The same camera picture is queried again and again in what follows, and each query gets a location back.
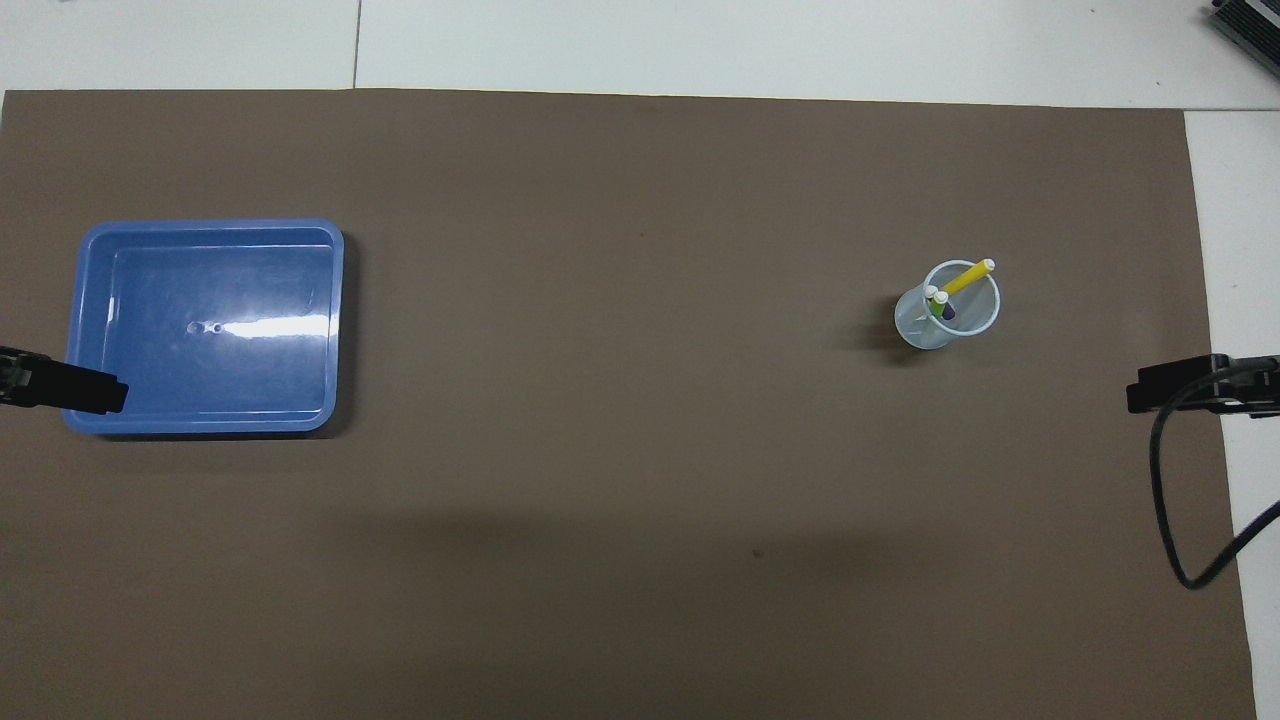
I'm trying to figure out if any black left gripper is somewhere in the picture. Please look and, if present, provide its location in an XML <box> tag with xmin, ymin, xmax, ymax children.
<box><xmin>0</xmin><ymin>346</ymin><xmax>129</xmax><ymax>415</ymax></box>

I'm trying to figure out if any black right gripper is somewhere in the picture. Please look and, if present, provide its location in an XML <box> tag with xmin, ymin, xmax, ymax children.
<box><xmin>1126</xmin><ymin>354</ymin><xmax>1280</xmax><ymax>419</ymax></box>

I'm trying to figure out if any yellow pen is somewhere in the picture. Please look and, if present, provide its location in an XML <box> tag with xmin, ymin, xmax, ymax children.
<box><xmin>940</xmin><ymin>259</ymin><xmax>997</xmax><ymax>297</ymax></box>

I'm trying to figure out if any blue plastic tray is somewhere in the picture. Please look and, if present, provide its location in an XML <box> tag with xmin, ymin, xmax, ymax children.
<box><xmin>61</xmin><ymin>219</ymin><xmax>346</xmax><ymax>438</ymax></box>

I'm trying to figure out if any pale blue plastic cup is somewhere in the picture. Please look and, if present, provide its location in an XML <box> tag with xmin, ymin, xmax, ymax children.
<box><xmin>894</xmin><ymin>259</ymin><xmax>1002</xmax><ymax>351</ymax></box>

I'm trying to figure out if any grey ribbed device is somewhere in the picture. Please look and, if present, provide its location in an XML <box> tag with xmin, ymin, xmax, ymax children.
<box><xmin>1208</xmin><ymin>0</ymin><xmax>1280</xmax><ymax>76</ymax></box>

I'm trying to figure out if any brown table mat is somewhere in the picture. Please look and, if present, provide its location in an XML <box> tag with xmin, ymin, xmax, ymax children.
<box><xmin>0</xmin><ymin>88</ymin><xmax>1259</xmax><ymax>720</ymax></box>

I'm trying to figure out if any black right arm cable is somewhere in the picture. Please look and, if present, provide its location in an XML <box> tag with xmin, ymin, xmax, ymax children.
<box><xmin>1150</xmin><ymin>362</ymin><xmax>1280</xmax><ymax>591</ymax></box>

